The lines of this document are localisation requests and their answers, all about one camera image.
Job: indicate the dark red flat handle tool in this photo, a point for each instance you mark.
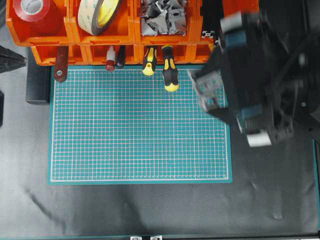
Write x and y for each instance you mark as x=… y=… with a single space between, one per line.
x=61 y=64

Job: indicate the orange lower bin round handles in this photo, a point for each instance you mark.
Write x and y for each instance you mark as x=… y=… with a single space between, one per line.
x=96 y=54

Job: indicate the black round tool handle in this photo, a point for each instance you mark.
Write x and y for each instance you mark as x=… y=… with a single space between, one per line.
x=121 y=57

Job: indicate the small yellow-black screwdriver handle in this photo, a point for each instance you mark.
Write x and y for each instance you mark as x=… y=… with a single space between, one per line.
x=150 y=61

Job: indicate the orange upper bin with brackets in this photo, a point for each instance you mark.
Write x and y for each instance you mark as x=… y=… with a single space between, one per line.
x=193 y=33

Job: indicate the green cutting mat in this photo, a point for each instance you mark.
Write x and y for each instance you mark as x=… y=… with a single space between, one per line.
x=122 y=127

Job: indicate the grey corner bracket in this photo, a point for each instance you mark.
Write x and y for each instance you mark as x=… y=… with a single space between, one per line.
x=206 y=88

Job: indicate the double-sided tape roll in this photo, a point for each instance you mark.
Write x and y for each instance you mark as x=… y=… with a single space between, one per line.
x=95 y=16

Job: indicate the pile of grey corner brackets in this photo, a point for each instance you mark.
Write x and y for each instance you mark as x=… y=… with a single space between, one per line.
x=163 y=17

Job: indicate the orange upper bin red tape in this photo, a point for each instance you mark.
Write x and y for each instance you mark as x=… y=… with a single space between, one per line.
x=25 y=35

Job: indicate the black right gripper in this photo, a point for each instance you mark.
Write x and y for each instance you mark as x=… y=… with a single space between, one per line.
x=250 y=59

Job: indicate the black rack base block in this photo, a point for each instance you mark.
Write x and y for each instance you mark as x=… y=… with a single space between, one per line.
x=38 y=81

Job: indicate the orange upper bin with extrusions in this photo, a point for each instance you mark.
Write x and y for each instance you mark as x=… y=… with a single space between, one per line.
x=213 y=11

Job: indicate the orange upper bin with tape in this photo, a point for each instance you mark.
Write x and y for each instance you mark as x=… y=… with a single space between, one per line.
x=120 y=31

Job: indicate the orange lower bin far right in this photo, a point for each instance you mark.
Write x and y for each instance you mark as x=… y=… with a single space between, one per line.
x=200 y=53

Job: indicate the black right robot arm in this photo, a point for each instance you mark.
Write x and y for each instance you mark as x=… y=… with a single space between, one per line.
x=297 y=24

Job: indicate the aluminium extrusion profile lower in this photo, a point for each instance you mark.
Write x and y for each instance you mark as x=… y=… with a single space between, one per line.
x=208 y=34

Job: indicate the orange lower bin with screwdrivers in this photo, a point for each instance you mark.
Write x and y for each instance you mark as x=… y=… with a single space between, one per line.
x=183 y=54

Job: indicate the large yellow-black screwdriver handle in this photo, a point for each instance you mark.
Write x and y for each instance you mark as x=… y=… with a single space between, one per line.
x=170 y=72

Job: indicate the red tape roll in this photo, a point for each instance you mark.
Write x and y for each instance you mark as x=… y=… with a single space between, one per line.
x=42 y=15

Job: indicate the orange lower bin far left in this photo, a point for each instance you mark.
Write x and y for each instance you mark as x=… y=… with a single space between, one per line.
x=45 y=55

